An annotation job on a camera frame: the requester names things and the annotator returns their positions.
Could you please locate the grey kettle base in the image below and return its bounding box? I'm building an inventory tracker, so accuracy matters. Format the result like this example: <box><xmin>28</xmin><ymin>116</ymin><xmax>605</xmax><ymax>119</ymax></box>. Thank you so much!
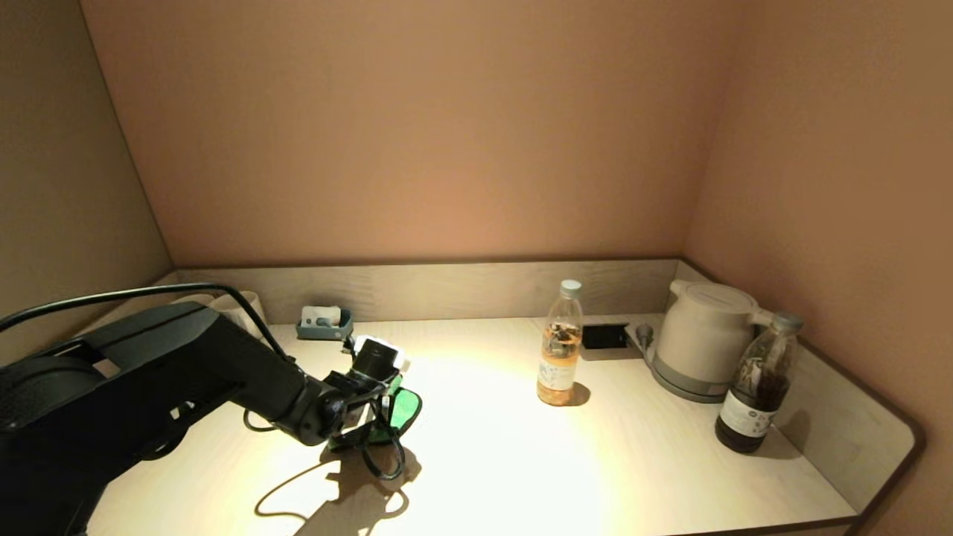
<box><xmin>648</xmin><ymin>350</ymin><xmax>734</xmax><ymax>404</ymax></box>

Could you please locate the dark drink bottle white label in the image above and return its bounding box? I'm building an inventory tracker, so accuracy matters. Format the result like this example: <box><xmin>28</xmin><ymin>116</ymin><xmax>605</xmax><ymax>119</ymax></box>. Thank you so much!
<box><xmin>715</xmin><ymin>312</ymin><xmax>803</xmax><ymax>454</ymax></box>

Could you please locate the white electric kettle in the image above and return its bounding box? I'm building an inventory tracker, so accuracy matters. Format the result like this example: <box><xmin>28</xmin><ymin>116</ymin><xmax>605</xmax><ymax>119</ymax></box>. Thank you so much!
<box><xmin>654</xmin><ymin>279</ymin><xmax>775</xmax><ymax>386</ymax></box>

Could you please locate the white ceramic mug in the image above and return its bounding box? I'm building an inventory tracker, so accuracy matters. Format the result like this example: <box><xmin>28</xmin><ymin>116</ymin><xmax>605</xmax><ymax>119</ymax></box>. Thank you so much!
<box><xmin>211</xmin><ymin>290</ymin><xmax>267</xmax><ymax>332</ymax></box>

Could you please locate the black recessed power socket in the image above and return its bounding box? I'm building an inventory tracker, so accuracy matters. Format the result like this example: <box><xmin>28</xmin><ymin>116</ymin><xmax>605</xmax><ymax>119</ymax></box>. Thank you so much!
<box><xmin>581</xmin><ymin>323</ymin><xmax>628</xmax><ymax>351</ymax></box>

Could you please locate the small blue tray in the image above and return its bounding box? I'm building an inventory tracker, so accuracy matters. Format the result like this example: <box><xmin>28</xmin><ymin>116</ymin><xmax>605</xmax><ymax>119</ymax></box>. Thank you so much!
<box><xmin>295</xmin><ymin>309</ymin><xmax>354</xmax><ymax>342</ymax></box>

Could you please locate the green microfibre cloth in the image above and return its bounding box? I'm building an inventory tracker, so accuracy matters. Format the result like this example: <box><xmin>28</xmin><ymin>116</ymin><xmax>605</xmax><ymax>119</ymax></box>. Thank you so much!
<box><xmin>376</xmin><ymin>387</ymin><xmax>422</xmax><ymax>441</ymax></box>

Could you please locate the clear bottle orange tea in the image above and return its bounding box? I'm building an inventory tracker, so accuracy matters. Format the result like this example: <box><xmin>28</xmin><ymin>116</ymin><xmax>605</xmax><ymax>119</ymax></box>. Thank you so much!
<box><xmin>536</xmin><ymin>280</ymin><xmax>583</xmax><ymax>407</ymax></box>

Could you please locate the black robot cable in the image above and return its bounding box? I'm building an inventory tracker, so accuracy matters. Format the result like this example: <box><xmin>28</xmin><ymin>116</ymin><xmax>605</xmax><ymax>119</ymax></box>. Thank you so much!
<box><xmin>0</xmin><ymin>283</ymin><xmax>408</xmax><ymax>482</ymax></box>

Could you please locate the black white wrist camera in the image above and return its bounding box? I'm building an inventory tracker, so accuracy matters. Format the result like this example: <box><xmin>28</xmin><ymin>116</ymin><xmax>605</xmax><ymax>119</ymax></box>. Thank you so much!
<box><xmin>348</xmin><ymin>336</ymin><xmax>409</xmax><ymax>385</ymax></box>

